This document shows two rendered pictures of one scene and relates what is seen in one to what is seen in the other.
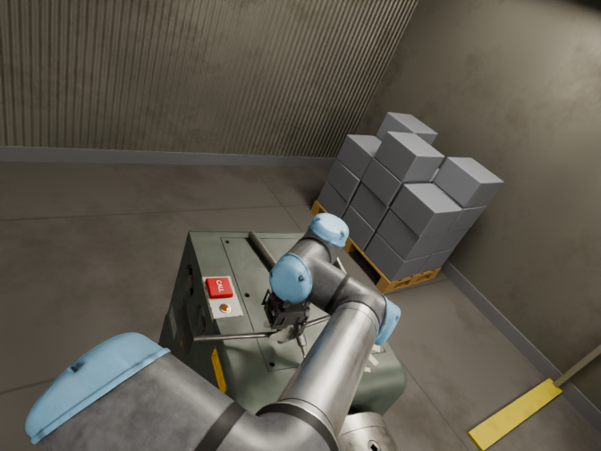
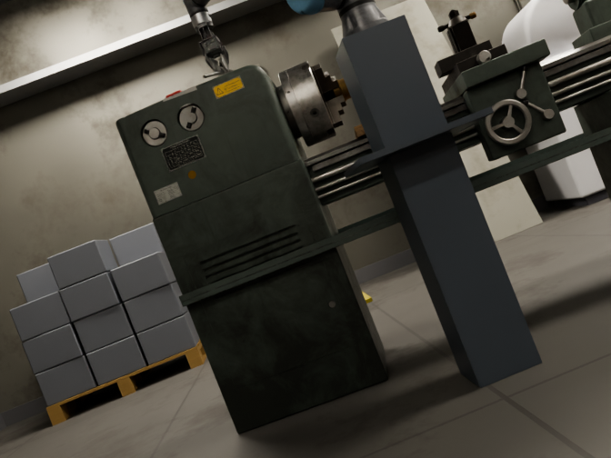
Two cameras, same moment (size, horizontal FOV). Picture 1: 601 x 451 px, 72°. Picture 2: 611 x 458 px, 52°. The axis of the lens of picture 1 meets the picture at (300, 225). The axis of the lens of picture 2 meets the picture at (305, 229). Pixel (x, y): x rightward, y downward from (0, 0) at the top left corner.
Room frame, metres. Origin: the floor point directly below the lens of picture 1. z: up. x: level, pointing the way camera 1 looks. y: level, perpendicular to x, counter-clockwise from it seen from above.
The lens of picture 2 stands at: (-1.03, 1.64, 0.63)
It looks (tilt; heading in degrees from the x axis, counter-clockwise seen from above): 0 degrees down; 313
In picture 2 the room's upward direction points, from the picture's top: 22 degrees counter-clockwise
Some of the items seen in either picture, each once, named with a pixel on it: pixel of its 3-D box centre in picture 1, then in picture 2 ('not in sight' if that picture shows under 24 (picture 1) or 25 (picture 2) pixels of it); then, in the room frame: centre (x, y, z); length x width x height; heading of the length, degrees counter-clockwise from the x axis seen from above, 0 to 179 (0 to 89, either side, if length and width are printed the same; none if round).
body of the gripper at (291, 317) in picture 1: (292, 299); (209, 41); (0.65, -0.05, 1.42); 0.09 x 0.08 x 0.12; 127
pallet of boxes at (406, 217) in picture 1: (397, 198); (112, 315); (3.30, -0.68, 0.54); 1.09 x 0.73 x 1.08; 48
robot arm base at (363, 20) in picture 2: not in sight; (362, 22); (-0.01, -0.03, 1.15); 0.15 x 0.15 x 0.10
